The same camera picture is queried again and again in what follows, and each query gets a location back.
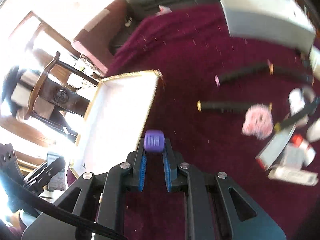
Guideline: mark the white gold-edged tray box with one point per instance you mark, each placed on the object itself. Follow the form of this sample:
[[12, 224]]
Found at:
[[114, 121]]

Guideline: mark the maroon armchair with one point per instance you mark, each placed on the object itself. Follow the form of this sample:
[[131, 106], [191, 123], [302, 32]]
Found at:
[[94, 38]]

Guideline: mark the white green pill bottle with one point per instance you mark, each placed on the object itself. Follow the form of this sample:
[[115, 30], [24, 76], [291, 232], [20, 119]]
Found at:
[[313, 132]]

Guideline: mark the long white medicine box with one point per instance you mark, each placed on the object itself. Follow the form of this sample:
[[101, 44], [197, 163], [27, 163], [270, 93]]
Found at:
[[294, 176]]

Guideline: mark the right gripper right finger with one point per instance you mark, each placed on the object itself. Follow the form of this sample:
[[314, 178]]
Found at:
[[216, 207]]

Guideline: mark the wooden chair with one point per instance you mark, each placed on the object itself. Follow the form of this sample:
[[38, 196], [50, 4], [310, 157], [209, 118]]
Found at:
[[59, 96]]

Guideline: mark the black marker yellow cap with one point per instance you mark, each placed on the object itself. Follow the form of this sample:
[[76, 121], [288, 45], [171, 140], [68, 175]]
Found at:
[[223, 106]]

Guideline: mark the black marker purple caps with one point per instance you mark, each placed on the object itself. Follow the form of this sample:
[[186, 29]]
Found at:
[[154, 141]]

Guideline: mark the grey cardboard box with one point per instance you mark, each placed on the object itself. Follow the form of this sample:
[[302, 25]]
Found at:
[[279, 21]]

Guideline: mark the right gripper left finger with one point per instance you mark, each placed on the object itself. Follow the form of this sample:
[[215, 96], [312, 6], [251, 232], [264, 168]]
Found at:
[[93, 206]]

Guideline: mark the black marker pink cap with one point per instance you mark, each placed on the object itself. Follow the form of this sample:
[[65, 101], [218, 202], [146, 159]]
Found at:
[[233, 75]]

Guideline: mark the maroon bed cover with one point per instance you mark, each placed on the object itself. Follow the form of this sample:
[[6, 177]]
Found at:
[[190, 47]]

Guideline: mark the small white carton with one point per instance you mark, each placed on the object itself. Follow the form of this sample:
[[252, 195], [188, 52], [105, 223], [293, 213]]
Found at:
[[314, 59]]

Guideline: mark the black marker yellow band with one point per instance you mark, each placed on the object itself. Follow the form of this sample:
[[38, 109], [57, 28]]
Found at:
[[308, 109]]

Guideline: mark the grey red medicine box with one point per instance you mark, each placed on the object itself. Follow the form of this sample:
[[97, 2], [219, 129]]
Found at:
[[268, 155]]

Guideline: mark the black marker tan cap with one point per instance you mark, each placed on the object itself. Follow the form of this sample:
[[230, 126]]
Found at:
[[302, 77]]

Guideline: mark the pink plush toy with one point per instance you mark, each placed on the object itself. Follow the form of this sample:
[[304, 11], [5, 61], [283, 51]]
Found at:
[[258, 122]]

